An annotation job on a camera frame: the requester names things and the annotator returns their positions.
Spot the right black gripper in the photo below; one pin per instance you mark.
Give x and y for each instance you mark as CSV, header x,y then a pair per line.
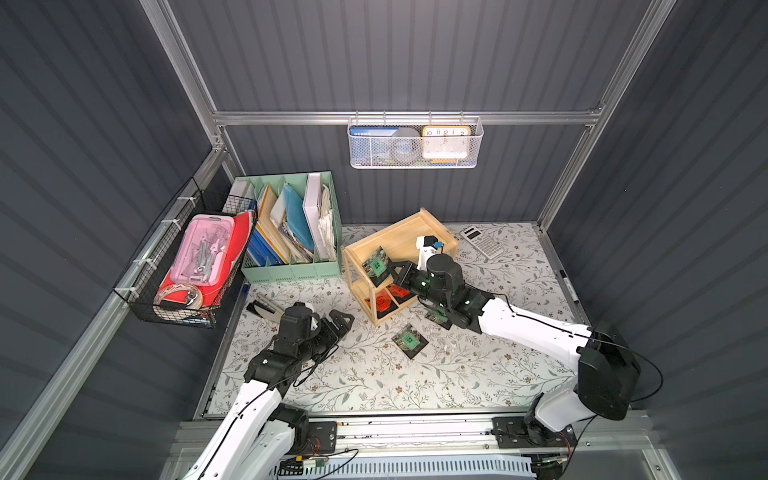
x,y
410,276

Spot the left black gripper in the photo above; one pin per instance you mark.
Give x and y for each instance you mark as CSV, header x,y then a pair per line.
x,y
327,330

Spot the red tea bag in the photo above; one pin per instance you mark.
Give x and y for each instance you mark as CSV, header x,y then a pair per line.
x,y
384,305
399,294

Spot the green tea bag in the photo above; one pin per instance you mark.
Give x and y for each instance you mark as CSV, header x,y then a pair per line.
x,y
377,267
410,341
439,319

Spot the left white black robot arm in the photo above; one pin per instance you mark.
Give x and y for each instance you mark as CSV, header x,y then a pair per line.
x,y
259,430

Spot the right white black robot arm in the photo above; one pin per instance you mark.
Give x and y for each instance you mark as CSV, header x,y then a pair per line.
x,y
605,370

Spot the wooden two-tier shelf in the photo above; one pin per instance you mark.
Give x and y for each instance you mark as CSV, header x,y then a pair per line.
x,y
399,242

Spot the white calculator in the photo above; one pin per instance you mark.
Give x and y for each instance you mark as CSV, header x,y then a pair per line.
x,y
482,242

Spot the floral table mat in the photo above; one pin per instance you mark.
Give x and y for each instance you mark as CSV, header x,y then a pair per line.
x,y
458,369

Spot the black white stapler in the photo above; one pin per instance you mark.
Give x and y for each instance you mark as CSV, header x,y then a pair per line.
x,y
266,310

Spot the loose paper stack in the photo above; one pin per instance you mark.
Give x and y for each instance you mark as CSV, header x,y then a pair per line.
x,y
326,218

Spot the green file organizer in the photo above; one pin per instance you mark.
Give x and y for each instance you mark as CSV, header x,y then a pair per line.
x,y
264,196

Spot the blue books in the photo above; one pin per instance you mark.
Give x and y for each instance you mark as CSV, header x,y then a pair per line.
x,y
260,252

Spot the teal folder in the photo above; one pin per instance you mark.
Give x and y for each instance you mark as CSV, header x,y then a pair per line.
x,y
295,219

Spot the white binder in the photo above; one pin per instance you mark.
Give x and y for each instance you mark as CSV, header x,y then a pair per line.
x,y
311,206

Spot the black marker pen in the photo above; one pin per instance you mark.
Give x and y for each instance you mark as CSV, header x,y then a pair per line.
x,y
569,286

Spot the red folder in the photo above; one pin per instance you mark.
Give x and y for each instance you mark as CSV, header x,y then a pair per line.
x,y
239,239

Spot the yellow white clock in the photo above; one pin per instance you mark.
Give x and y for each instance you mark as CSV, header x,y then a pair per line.
x,y
446,143

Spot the grey tape roll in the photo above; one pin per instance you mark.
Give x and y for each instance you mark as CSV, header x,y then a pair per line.
x,y
406,146

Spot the clear tape roll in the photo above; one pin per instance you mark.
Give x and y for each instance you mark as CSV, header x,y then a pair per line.
x,y
177,302

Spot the pink plastic case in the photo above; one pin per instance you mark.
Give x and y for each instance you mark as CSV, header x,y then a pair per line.
x,y
200,258

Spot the blue box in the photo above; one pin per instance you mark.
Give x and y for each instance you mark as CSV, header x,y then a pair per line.
x,y
370,145

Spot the white wire wall basket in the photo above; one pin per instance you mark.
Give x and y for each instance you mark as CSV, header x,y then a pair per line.
x,y
418,123

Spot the black wire basket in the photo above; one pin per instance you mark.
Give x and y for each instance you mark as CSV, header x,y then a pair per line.
x,y
140,288

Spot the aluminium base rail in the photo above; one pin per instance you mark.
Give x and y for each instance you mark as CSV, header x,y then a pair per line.
x,y
471,432

